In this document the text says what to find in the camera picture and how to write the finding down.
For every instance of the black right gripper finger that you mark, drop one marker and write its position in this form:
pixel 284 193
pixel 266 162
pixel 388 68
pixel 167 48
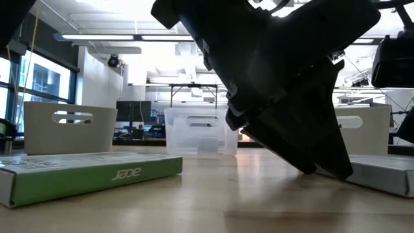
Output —
pixel 278 145
pixel 320 129

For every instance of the blue storage boxes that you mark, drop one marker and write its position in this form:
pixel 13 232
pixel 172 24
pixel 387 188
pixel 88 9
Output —
pixel 158 116

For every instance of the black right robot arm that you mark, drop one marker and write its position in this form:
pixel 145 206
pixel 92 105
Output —
pixel 408 127

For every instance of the clear translucent plastic bin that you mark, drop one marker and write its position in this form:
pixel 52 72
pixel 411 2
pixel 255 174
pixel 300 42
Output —
pixel 194 136

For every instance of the black framed window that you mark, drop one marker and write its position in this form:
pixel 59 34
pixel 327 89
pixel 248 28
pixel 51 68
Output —
pixel 45 77

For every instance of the green acer cardboard box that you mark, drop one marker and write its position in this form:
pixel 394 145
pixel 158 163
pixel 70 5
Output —
pixel 97 181

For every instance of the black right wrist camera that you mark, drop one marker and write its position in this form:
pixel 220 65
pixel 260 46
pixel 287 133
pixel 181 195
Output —
pixel 394 64

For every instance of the grey cardboard box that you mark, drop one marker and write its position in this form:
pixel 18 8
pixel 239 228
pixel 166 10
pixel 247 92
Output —
pixel 381 174

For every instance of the long ceiling light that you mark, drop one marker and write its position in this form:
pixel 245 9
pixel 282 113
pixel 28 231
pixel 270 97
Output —
pixel 168 37
pixel 97 37

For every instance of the black wall camera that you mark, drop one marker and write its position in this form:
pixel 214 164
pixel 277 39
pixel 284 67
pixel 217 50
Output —
pixel 113 61

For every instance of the black computer monitor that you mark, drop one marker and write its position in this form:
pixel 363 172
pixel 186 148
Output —
pixel 132 111

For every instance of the black folding table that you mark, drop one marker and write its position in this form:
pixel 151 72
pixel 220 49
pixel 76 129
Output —
pixel 194 85

